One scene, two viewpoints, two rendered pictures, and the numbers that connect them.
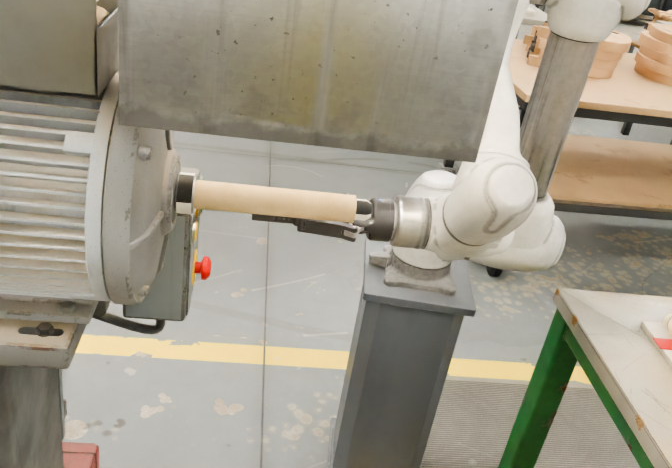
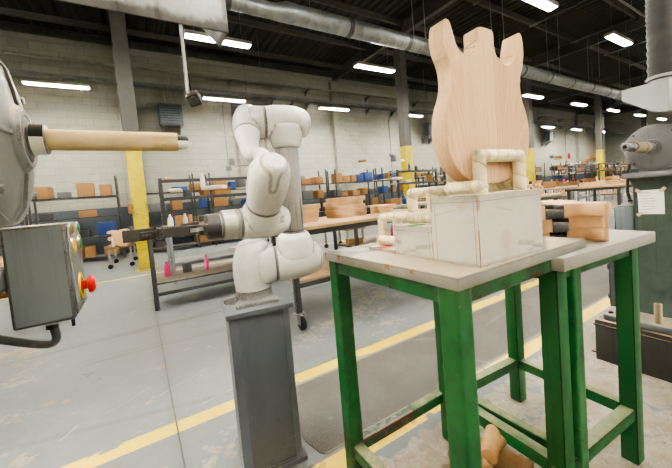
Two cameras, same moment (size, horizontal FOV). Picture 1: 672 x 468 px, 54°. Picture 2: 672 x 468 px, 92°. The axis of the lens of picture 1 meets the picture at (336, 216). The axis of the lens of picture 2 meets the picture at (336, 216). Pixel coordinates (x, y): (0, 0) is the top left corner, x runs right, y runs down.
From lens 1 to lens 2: 0.48 m
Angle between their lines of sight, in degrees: 33
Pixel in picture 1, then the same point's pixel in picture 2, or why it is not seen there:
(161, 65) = not seen: outside the picture
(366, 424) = (256, 414)
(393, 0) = not seen: outside the picture
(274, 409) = (192, 455)
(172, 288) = (59, 290)
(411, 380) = (273, 366)
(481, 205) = (262, 174)
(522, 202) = (282, 166)
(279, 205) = (119, 136)
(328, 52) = not seen: outside the picture
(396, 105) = not seen: outside the picture
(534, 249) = (309, 256)
